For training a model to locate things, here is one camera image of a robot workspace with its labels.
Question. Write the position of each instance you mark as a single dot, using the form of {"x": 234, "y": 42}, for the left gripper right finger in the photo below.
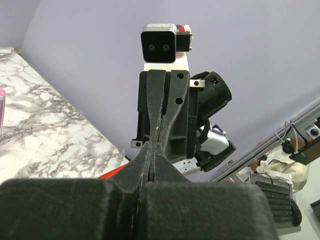
{"x": 175, "y": 209}

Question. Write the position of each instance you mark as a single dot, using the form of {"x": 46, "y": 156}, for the pink metronome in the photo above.
{"x": 2, "y": 108}

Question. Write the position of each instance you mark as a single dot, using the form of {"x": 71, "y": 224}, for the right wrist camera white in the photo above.
{"x": 165, "y": 46}

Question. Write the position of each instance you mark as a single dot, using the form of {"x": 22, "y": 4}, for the aluminium frame rail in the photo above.
{"x": 302, "y": 122}

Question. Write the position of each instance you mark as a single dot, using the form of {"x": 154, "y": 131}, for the red key tag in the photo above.
{"x": 112, "y": 172}

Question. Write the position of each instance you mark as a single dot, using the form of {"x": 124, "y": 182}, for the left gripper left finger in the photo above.
{"x": 77, "y": 208}

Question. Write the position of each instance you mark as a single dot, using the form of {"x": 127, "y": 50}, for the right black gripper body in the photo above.
{"x": 178, "y": 147}

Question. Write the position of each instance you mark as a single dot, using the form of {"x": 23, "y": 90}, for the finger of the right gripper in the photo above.
{"x": 155, "y": 86}
{"x": 175, "y": 119}

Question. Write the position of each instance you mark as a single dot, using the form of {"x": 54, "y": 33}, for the black keyboard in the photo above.
{"x": 285, "y": 211}

